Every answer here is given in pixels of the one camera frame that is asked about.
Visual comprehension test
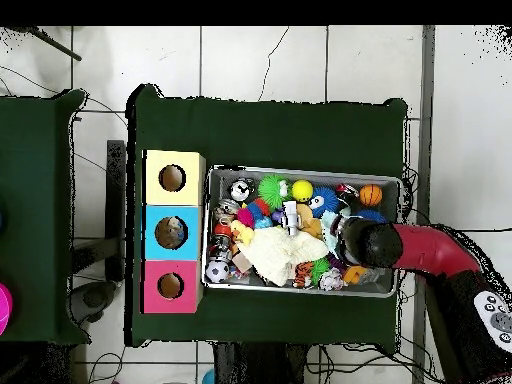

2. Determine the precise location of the cream waffle cloth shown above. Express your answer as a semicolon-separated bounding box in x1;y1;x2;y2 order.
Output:
236;226;329;288

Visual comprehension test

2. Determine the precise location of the shallow clear mesh bin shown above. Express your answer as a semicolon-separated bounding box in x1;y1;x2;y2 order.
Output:
202;165;404;301

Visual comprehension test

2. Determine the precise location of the crushed silver soda can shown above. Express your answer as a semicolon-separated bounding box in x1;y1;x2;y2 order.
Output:
229;179;254;203

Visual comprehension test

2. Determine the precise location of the large green spiky ball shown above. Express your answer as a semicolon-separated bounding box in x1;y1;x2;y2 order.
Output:
257;174;292;208

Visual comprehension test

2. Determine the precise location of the grey metal toy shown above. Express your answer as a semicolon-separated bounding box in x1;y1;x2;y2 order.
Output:
281;199;301;238

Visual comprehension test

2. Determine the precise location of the yellow ball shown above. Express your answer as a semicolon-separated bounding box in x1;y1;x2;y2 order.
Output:
291;179;314;202

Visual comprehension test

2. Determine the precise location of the blue spiky ball with eyes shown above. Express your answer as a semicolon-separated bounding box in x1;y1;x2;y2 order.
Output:
309;187;341;219

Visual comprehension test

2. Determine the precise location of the black and white soccer ball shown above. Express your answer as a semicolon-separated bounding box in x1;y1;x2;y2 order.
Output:
205;257;231;285

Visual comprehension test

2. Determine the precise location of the dark green table cloth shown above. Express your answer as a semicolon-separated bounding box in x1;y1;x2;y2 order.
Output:
126;83;409;353

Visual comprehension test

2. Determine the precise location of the orange striped tiger toy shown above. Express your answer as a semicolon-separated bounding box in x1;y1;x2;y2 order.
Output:
292;261;315;289

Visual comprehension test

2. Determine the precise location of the orange basketball toy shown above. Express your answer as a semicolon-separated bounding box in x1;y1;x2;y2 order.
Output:
359;183;384;209

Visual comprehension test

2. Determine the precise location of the black flat panel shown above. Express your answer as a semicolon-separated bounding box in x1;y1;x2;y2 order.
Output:
106;139;129;283

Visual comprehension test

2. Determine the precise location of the grey stand base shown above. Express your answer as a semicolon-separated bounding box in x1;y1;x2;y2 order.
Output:
67;279;123;325

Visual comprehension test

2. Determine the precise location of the green cloth side table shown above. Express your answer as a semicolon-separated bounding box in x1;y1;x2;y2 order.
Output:
0;89;89;347

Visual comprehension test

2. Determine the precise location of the dark thin rod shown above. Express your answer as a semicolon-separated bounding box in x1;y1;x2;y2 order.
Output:
22;27;84;63

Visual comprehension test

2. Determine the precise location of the pink round object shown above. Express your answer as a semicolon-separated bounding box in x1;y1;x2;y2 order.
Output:
0;282;14;336

